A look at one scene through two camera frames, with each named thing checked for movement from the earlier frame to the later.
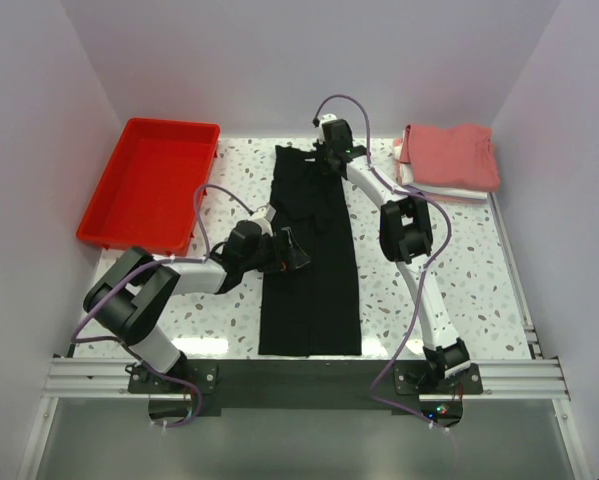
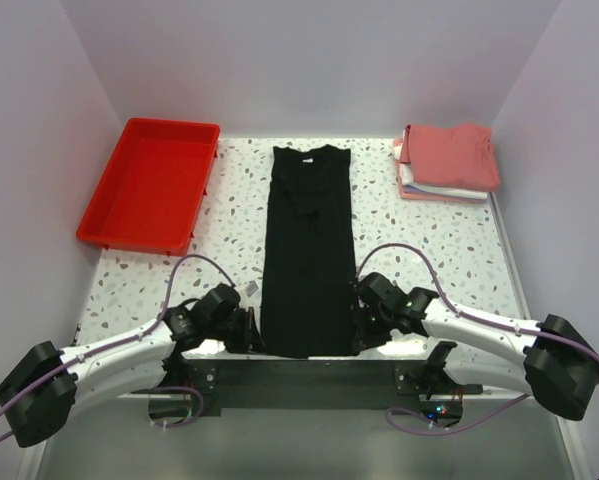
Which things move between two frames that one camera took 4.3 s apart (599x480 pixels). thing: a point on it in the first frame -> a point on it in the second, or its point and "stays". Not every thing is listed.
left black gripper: (277, 262) -> (249, 340)
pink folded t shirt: (457, 157) stays
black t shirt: (312, 310) stays
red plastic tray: (146, 195) stays
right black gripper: (320, 145) -> (362, 338)
